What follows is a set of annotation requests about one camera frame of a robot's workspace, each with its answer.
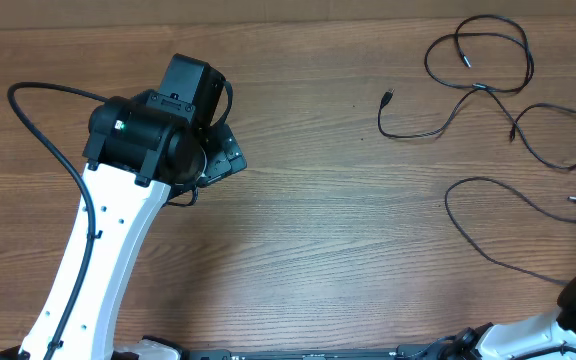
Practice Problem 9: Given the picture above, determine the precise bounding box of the black cable pulled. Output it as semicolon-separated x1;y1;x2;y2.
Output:
423;14;535;94

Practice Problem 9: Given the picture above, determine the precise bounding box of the black cable staying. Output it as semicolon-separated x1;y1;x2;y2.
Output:
444;176;576;286

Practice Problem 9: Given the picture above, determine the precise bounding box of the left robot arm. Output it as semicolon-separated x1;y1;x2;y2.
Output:
0;54;247;360

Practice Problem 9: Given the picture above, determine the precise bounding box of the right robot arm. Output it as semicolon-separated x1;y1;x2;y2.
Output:
437;277;576;360

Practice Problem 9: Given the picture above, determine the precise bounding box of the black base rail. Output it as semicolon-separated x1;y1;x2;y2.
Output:
112;334;469;360

